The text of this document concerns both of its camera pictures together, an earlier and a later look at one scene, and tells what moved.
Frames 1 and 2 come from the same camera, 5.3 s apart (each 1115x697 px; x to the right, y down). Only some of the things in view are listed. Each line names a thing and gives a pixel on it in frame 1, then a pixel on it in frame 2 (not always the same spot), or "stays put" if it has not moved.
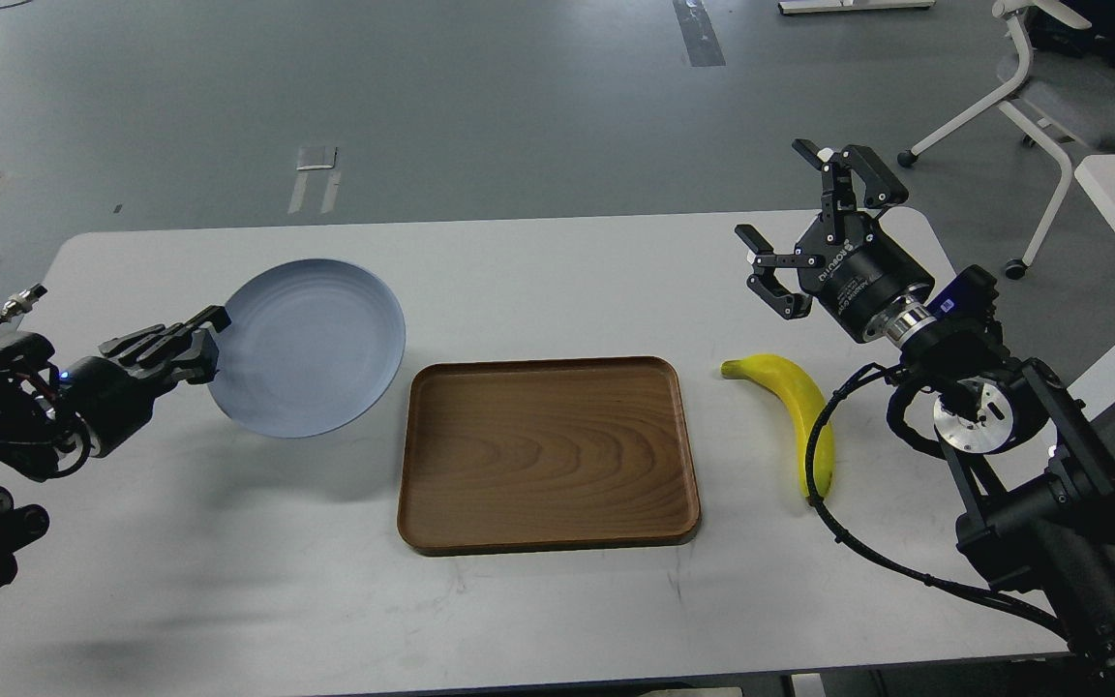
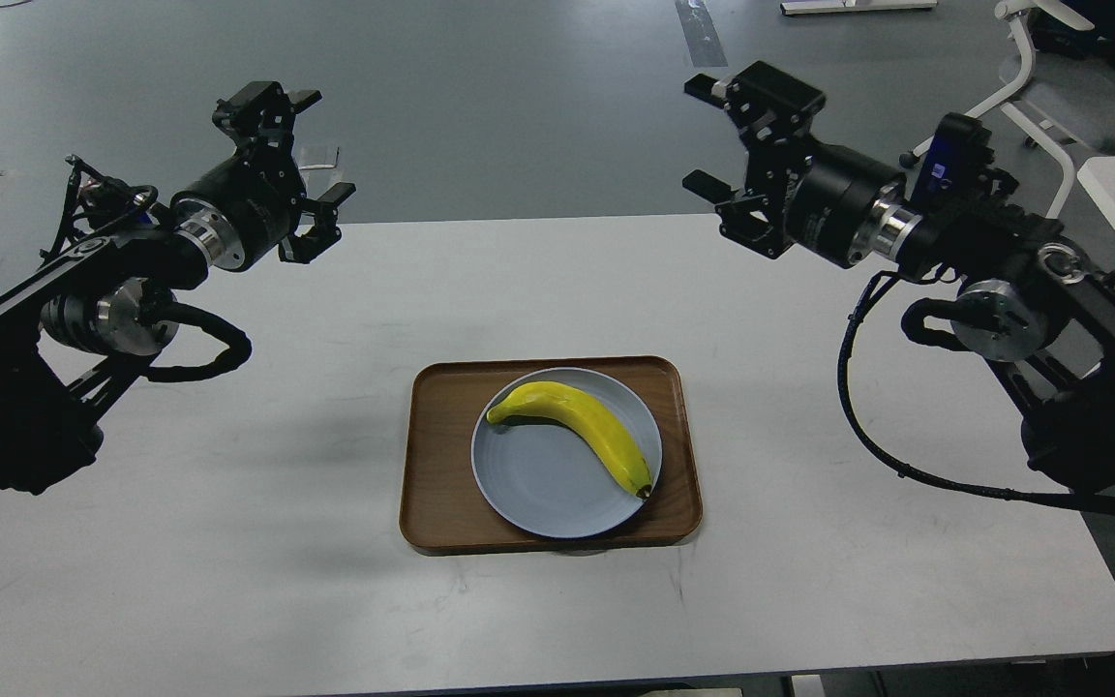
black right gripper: x=862 y=267 -> x=843 y=205
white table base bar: x=792 y=7 stays put
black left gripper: x=112 y=404 -> x=245 y=207
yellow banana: x=806 y=404 -> x=606 y=426
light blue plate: x=313 y=347 -> x=554 y=479
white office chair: x=1018 y=12 stays put
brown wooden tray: x=545 y=454 stays put
